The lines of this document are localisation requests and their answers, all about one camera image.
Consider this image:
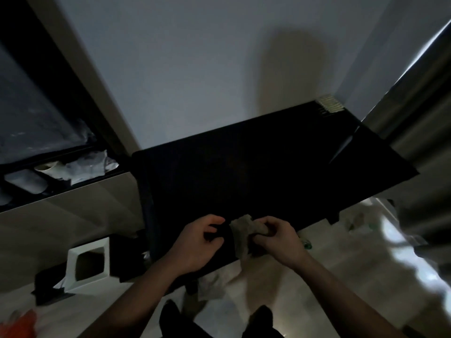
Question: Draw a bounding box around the person's left hand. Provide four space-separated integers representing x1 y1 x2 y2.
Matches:
165 214 226 277

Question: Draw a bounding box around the person's right hand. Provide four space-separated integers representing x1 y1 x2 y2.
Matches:
252 216 309 270

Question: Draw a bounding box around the plain grey cleaning cloth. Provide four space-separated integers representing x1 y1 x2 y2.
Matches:
229 214 272 260

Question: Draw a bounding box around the person's left forearm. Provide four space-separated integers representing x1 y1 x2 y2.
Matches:
77 256 184 338

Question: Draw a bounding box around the person's right forearm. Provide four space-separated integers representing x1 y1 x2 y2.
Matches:
292 253 406 338

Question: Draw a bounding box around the black table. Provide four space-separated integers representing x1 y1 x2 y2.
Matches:
131 100 420 296

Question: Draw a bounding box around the white square bin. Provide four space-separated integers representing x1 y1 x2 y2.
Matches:
53 237 120 296

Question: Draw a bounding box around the beige wooden panel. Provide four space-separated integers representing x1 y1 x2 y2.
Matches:
0 172 145 292

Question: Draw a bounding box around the yellow checkered cloth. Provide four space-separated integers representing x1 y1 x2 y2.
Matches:
315 95 344 115

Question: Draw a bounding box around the small black box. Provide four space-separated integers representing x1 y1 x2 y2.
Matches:
31 267 68 307

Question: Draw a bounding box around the grey curtain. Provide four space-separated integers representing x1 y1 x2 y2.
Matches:
361 17 451 278

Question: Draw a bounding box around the orange plastic bag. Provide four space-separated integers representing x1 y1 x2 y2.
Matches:
8 308 38 338

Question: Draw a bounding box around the grey fabric cover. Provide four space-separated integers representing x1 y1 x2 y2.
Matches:
0 42 96 166

